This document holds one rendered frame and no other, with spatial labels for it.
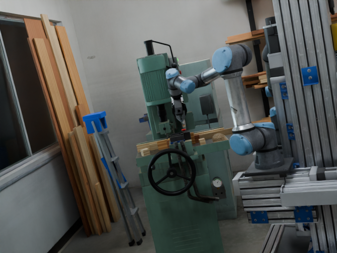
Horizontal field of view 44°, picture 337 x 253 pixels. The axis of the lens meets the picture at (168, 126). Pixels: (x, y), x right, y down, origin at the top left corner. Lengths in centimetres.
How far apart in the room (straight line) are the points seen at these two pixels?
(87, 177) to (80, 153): 24
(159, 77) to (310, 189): 118
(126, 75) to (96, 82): 39
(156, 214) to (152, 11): 292
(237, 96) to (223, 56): 20
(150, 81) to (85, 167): 157
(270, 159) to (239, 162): 299
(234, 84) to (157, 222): 115
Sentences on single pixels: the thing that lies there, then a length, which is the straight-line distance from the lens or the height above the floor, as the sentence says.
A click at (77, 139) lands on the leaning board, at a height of 93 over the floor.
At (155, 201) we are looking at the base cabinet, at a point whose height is 60.
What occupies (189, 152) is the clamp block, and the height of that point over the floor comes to 89.
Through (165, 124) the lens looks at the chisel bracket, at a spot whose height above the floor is 106.
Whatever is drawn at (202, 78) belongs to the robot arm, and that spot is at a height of 132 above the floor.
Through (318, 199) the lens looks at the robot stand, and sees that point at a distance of 210.
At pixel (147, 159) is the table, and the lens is 268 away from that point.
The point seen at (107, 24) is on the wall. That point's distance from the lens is 524.
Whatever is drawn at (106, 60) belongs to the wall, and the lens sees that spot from 524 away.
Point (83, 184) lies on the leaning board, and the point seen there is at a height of 50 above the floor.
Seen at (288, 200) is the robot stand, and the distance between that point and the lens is 212.
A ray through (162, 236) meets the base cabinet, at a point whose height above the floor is 36.
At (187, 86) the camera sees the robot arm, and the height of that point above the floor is 130.
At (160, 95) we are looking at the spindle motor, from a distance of 270.
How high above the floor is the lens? 144
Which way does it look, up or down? 8 degrees down
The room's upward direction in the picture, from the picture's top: 12 degrees counter-clockwise
